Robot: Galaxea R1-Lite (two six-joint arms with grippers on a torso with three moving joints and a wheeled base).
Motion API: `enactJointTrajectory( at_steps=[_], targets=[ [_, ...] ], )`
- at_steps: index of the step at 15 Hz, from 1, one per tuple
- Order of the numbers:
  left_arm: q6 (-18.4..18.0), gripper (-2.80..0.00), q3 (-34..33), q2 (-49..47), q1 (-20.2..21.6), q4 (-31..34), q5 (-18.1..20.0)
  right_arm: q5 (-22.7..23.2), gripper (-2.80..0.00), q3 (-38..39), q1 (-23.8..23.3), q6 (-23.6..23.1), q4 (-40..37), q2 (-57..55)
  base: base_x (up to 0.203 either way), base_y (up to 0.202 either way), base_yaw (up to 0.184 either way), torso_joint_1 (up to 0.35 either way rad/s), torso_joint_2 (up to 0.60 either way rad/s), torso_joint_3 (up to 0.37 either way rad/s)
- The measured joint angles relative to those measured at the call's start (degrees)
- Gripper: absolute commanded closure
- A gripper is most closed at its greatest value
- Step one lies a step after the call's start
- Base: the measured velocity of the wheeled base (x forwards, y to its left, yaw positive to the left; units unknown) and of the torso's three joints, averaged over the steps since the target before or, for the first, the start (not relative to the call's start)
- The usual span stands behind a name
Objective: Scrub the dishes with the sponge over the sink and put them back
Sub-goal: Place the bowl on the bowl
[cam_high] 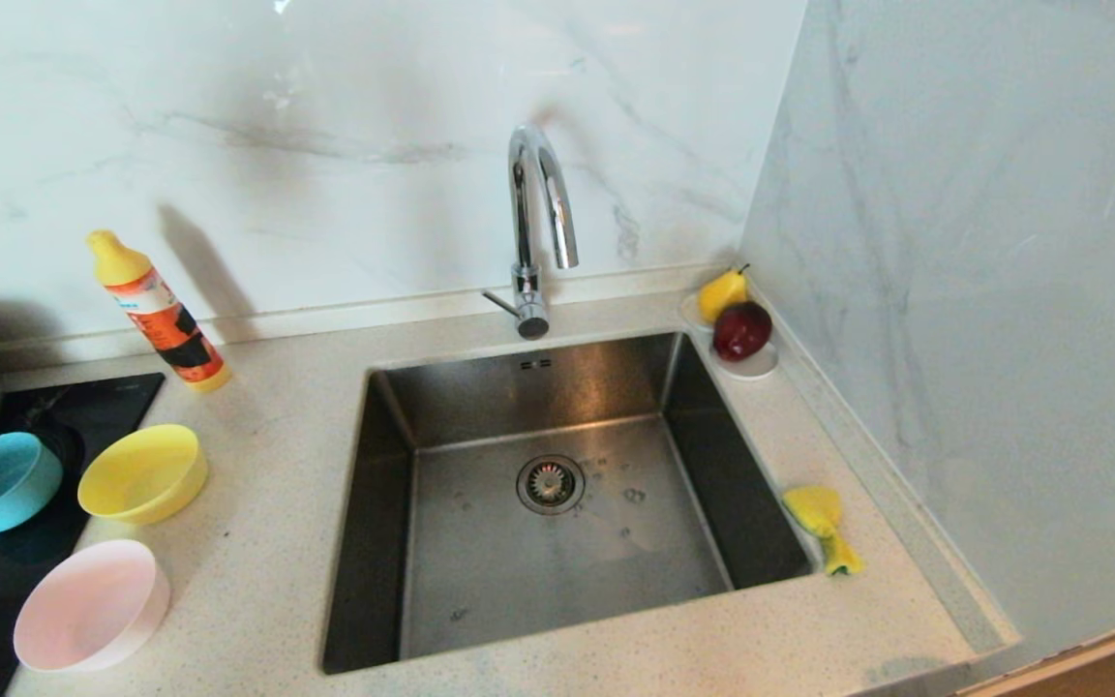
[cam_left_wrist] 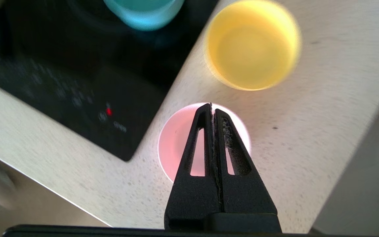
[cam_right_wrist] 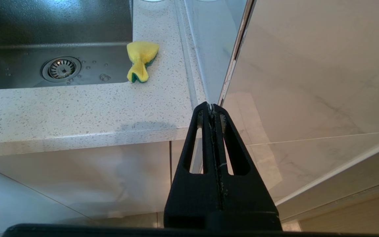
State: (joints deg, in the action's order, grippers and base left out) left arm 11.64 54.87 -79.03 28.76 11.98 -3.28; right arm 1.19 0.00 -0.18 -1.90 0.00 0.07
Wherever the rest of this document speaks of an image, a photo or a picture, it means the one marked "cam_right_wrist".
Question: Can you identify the round metal drain strainer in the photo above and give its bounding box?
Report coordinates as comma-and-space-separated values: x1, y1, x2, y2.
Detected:
41, 56, 82, 83

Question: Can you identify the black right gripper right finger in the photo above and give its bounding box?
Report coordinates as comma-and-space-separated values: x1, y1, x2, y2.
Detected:
212, 104, 282, 231

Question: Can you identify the stainless steel sink basin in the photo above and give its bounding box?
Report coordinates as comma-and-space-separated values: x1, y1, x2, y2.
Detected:
0, 0, 134, 91

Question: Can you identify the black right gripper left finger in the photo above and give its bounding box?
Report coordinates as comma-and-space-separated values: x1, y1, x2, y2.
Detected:
164, 101, 222, 231

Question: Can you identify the yellow green sponge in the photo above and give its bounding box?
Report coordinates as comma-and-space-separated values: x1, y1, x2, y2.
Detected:
126, 41, 160, 83

